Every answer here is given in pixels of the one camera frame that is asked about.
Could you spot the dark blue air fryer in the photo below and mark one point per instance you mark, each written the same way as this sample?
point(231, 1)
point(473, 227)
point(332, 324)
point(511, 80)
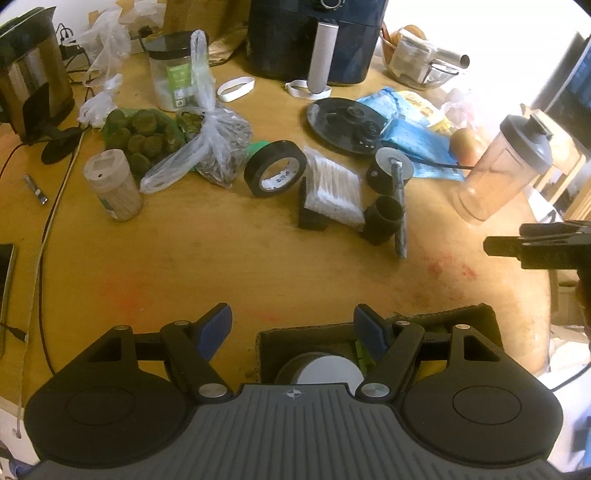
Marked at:
point(321, 42)

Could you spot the computer monitor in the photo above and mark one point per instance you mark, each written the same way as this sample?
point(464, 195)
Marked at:
point(565, 98)

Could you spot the black kettle base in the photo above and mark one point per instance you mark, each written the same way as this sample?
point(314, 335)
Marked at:
point(348, 125)

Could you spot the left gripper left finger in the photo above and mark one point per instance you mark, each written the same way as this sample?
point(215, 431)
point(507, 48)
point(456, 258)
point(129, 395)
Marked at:
point(214, 327)

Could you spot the clear shaker bottle grey lid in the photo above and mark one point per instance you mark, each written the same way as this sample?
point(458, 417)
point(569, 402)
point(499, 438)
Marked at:
point(518, 154)

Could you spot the kiwi fruit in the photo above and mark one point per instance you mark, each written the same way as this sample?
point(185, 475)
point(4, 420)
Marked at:
point(466, 147)

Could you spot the small black rectangular block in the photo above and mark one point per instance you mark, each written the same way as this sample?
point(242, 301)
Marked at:
point(308, 219)

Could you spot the clear bag of seeds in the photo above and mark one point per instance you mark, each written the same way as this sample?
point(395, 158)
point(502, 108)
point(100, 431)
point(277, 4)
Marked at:
point(217, 153)

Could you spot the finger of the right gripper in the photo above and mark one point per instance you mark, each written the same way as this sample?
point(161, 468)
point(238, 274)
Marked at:
point(502, 246)

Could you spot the blue wipes packet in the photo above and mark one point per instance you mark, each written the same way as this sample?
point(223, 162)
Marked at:
point(428, 150)

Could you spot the yellow snack packet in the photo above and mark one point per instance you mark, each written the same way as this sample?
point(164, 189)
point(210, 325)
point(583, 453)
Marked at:
point(424, 112)

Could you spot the metal nail clipper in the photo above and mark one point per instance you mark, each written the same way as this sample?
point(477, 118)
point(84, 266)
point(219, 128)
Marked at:
point(39, 194)

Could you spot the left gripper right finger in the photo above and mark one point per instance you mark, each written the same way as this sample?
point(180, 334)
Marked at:
point(372, 330)

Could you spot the black cylindrical cup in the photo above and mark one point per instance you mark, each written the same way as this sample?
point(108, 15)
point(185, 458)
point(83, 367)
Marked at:
point(382, 219)

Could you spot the cotton swab clear box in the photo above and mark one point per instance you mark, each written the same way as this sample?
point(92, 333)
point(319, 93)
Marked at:
point(332, 190)

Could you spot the bag of green balls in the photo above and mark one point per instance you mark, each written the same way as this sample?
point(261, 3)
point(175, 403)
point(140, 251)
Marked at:
point(145, 136)

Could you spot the glass bowl with items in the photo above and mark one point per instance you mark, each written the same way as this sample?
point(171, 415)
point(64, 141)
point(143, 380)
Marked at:
point(415, 62)

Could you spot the white crumpled plastic bag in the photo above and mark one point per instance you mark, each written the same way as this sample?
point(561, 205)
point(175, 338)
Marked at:
point(95, 110)

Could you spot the stainless electric kettle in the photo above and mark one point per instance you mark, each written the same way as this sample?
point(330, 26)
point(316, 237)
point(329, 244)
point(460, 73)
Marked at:
point(35, 90)

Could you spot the white lidded round jar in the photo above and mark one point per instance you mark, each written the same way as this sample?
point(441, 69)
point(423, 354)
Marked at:
point(320, 368)

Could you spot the toothpick dispenser jar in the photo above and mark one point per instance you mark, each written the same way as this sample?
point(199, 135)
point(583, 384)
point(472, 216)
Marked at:
point(109, 177)

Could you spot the grey topped black puck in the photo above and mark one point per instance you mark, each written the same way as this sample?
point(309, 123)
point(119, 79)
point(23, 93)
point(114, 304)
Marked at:
point(379, 174)

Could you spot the green label clear jar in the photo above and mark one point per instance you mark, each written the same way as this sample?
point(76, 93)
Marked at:
point(170, 66)

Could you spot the green plastic piece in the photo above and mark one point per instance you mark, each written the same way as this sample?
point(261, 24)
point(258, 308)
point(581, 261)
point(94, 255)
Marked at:
point(255, 147)

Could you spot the green hand cream tube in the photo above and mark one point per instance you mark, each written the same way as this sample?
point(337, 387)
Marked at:
point(364, 359)

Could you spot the black electrical tape roll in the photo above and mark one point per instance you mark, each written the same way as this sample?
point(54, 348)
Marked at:
point(274, 169)

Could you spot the brown paper bag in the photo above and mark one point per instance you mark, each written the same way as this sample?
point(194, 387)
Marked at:
point(222, 48)

